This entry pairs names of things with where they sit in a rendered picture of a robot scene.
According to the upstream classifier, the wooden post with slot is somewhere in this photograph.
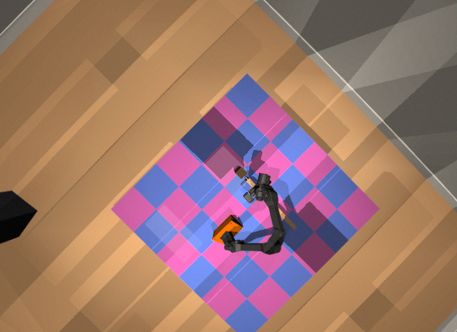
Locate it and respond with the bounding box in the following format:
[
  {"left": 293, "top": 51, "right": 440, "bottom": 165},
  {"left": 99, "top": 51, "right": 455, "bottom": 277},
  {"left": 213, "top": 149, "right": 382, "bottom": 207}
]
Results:
[{"left": 234, "top": 166, "right": 247, "bottom": 179}]

